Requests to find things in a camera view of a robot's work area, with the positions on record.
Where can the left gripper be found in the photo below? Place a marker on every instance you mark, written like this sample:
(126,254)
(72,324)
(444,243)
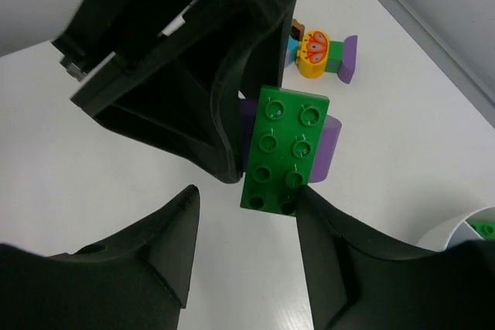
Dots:
(170,73)

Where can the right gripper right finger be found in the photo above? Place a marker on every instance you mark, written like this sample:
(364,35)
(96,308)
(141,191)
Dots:
(360,278)

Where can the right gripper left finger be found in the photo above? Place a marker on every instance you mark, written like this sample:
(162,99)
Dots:
(137,278)

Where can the purple arch lego brick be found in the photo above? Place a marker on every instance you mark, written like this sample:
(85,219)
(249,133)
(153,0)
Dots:
(325,150)

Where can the green lego plate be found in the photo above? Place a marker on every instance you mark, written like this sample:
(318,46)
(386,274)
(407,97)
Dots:
(287,129)

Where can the teal lego brick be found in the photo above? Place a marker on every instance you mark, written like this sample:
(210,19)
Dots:
(293,46)

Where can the dark brown lego brick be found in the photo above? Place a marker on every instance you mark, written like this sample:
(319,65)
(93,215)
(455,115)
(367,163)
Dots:
(297,30)

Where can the yellow butterfly lego piece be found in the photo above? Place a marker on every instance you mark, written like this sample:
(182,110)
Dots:
(312,55)

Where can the white divided round container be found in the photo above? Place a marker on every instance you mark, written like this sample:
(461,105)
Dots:
(456,230)

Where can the purple curved lego brick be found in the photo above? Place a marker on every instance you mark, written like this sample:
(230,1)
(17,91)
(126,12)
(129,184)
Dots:
(348,60)

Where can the aluminium rail frame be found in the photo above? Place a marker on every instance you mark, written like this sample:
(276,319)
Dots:
(458,35)

